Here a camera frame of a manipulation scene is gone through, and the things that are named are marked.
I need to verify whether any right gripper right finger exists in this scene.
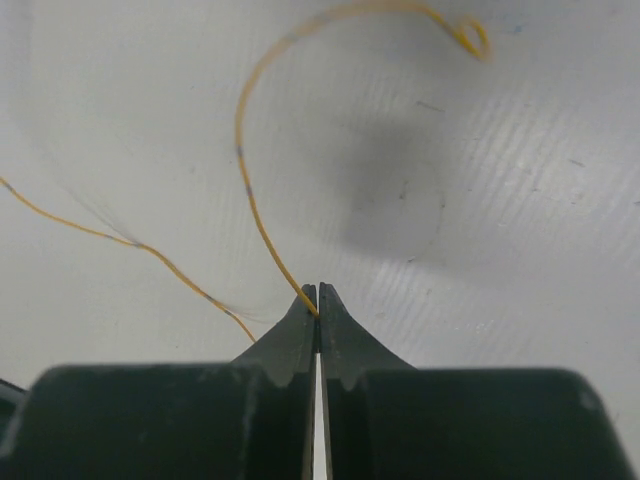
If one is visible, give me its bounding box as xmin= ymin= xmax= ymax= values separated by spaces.
xmin=318 ymin=284 xmax=625 ymax=479

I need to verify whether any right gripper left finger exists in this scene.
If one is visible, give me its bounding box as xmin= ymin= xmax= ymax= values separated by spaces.
xmin=1 ymin=285 xmax=316 ymax=479

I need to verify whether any yellow grey striped cable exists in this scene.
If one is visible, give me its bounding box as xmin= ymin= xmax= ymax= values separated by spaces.
xmin=0 ymin=0 xmax=491 ymax=344

